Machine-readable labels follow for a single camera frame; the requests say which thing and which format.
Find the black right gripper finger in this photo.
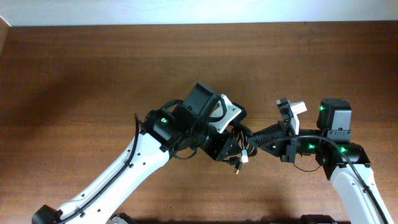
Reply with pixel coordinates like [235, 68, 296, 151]
[248, 123, 285, 142]
[253, 138, 289, 156]

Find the black cable bundle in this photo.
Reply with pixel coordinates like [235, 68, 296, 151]
[228, 124, 259, 175]

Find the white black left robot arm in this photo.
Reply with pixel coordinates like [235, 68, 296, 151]
[32, 83, 246, 224]

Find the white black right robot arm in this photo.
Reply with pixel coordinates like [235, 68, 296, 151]
[248, 98, 393, 223]

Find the black left camera cable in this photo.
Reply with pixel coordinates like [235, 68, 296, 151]
[58, 113, 142, 224]

